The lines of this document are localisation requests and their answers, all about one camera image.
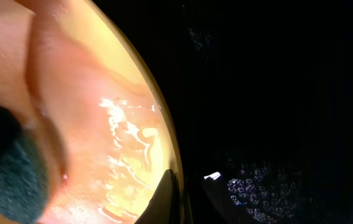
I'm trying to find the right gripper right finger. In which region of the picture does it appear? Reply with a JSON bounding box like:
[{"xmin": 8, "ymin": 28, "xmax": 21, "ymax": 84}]
[{"xmin": 202, "ymin": 172, "xmax": 254, "ymax": 224}]

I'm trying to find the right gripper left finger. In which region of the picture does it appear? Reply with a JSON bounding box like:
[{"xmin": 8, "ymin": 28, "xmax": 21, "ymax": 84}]
[{"xmin": 135, "ymin": 169, "xmax": 181, "ymax": 224}]

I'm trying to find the green yellow sponge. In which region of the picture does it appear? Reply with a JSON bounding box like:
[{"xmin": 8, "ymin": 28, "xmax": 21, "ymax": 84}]
[{"xmin": 0, "ymin": 106, "xmax": 49, "ymax": 223}]

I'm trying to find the yellow plate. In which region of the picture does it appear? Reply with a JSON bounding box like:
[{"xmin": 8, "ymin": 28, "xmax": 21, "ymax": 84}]
[{"xmin": 0, "ymin": 0, "xmax": 184, "ymax": 223}]

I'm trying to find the round black tray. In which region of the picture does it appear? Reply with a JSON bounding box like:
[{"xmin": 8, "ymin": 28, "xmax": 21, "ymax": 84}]
[{"xmin": 97, "ymin": 1, "xmax": 353, "ymax": 223}]

